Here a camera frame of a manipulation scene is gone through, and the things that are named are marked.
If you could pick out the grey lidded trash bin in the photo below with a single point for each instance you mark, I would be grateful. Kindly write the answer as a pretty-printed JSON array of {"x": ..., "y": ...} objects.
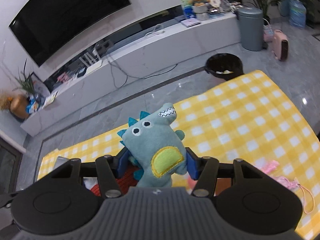
[{"x": 251, "y": 28}]

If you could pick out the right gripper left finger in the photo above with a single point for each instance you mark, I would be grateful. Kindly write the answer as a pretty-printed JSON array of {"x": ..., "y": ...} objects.
[{"x": 120, "y": 162}]

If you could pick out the pink space heater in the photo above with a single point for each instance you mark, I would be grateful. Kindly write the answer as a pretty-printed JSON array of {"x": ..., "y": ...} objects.
[{"x": 280, "y": 45}]

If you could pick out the teal dinosaur plush toy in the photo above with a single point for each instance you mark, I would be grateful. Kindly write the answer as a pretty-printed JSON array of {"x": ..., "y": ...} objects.
[{"x": 155, "y": 146}]

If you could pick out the small potted green plant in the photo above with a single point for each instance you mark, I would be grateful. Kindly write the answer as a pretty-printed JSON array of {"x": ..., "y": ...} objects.
[{"x": 25, "y": 82}]

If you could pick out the pink woven bag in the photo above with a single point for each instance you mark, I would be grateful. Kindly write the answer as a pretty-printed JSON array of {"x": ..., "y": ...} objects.
[{"x": 268, "y": 31}]

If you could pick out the black curved television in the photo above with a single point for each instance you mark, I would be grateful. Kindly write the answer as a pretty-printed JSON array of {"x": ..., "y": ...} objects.
[{"x": 44, "y": 26}]

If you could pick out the golden vase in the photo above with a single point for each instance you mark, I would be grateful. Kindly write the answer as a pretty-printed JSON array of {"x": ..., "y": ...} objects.
[{"x": 18, "y": 107}]

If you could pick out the red knitted item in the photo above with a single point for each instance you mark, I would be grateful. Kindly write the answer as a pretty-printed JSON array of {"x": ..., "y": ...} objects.
[{"x": 125, "y": 182}]

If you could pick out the white round hand fan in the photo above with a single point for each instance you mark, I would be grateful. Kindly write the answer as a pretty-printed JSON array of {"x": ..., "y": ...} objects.
[{"x": 214, "y": 3}]

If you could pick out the yellow checkered tablecloth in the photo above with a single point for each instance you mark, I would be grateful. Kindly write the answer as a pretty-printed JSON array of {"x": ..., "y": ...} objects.
[{"x": 252, "y": 119}]

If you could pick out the pink tassel pouch toy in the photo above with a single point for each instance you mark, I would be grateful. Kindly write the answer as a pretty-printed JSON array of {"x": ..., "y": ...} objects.
[{"x": 271, "y": 166}]

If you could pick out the blue water jug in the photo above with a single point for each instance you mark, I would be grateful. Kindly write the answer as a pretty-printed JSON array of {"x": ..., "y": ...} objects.
[{"x": 297, "y": 14}]

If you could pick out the white TV cabinet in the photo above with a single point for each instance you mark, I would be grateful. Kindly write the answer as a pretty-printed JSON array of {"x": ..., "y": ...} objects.
[{"x": 136, "y": 60}]

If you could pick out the white wifi router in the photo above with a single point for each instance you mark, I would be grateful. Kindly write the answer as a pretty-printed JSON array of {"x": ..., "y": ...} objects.
[{"x": 91, "y": 62}]

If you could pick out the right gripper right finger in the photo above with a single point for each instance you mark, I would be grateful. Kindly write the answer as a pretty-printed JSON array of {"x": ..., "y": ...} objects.
[{"x": 193, "y": 164}]

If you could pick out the black round waste basket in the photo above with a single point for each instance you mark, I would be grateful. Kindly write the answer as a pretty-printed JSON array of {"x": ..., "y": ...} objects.
[{"x": 224, "y": 66}]

